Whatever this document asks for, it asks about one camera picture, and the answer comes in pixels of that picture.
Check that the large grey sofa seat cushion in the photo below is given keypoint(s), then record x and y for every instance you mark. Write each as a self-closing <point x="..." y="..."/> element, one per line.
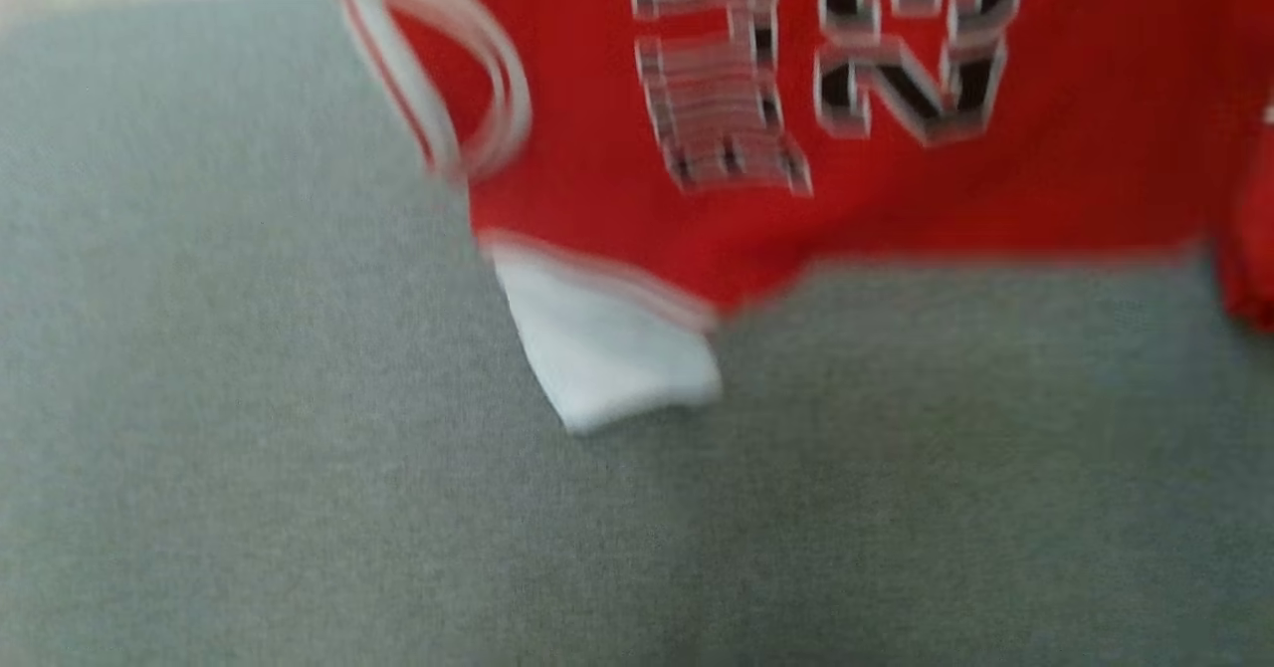
<point x="299" y="468"/>

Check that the red white basketball jersey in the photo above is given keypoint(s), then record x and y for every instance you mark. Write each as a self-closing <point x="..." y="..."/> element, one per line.
<point x="1075" y="169"/>

